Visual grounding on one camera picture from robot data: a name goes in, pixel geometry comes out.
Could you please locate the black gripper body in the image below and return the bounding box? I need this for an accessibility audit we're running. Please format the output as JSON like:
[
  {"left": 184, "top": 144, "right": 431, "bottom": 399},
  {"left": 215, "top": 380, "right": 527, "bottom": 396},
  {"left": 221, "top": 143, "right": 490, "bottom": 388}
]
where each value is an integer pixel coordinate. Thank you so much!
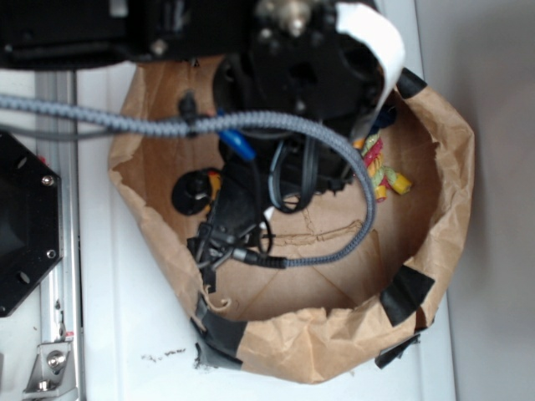
[{"left": 173, "top": 1, "right": 405, "bottom": 267}]

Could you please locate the brown paper bag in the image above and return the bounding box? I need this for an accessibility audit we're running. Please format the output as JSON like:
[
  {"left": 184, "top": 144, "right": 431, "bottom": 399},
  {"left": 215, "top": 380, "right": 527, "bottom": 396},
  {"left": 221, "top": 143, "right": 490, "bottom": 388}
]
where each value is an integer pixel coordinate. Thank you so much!
[{"left": 107, "top": 53, "right": 476, "bottom": 385}]

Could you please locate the aluminium rail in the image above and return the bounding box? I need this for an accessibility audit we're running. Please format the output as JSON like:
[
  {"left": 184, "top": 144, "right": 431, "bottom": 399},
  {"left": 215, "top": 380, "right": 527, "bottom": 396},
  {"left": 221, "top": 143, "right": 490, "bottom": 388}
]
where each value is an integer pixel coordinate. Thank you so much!
[{"left": 23, "top": 69, "right": 87, "bottom": 401}]

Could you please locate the grey braided cable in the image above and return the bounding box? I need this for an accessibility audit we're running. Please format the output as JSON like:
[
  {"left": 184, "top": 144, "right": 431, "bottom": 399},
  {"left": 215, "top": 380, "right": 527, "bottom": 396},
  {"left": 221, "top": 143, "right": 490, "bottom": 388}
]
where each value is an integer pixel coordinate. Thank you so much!
[{"left": 0, "top": 94, "right": 378, "bottom": 271}]

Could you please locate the multicolour rope toy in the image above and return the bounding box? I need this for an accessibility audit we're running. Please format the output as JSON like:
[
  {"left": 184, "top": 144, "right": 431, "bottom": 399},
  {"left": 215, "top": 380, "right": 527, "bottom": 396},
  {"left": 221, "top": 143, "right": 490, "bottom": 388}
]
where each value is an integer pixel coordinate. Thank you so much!
[{"left": 353, "top": 134, "right": 412, "bottom": 203}]

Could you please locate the metal corner bracket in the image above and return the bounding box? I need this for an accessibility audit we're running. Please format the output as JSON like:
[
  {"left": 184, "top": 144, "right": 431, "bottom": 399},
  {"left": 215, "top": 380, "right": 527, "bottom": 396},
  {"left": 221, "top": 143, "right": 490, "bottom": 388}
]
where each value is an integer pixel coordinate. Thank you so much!
[{"left": 23, "top": 342, "right": 78, "bottom": 400}]

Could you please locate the yellow rubber duck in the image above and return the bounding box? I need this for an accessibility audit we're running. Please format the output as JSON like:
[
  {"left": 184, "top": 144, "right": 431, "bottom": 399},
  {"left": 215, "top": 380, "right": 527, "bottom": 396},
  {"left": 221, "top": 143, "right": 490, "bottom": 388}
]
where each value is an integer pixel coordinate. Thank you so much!
[{"left": 208, "top": 170, "right": 222, "bottom": 201}]

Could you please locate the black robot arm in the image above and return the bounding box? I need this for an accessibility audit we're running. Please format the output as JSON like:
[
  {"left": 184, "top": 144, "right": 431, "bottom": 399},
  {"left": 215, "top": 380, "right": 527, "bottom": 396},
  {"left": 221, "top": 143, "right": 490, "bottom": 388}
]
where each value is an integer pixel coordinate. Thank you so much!
[{"left": 1, "top": 1, "right": 405, "bottom": 270}]

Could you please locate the black octagonal mount plate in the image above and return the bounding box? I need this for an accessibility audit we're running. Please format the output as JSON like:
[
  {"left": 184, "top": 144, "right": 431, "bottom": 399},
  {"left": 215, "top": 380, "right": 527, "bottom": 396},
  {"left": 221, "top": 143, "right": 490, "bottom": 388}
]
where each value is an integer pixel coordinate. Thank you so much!
[{"left": 1, "top": 130, "right": 62, "bottom": 317}]

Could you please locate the navy blue rope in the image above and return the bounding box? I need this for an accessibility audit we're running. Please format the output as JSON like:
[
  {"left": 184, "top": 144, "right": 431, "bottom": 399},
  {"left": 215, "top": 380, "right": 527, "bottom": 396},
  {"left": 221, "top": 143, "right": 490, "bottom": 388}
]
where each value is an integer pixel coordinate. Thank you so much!
[{"left": 374, "top": 106, "right": 398, "bottom": 131}]

